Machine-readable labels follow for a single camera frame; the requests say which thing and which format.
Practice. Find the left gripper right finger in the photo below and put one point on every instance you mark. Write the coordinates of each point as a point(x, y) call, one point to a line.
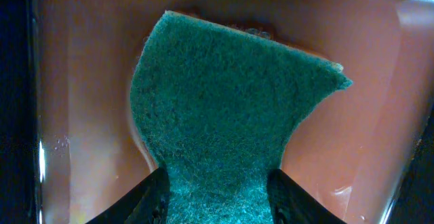
point(291, 204)

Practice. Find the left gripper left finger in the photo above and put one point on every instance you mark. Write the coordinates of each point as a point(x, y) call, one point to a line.
point(146, 203)

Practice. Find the green sponge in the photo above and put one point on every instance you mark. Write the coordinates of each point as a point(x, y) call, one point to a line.
point(216, 108)

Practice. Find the rectangular brown tray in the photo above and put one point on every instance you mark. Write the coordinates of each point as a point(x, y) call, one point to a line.
point(348, 154)

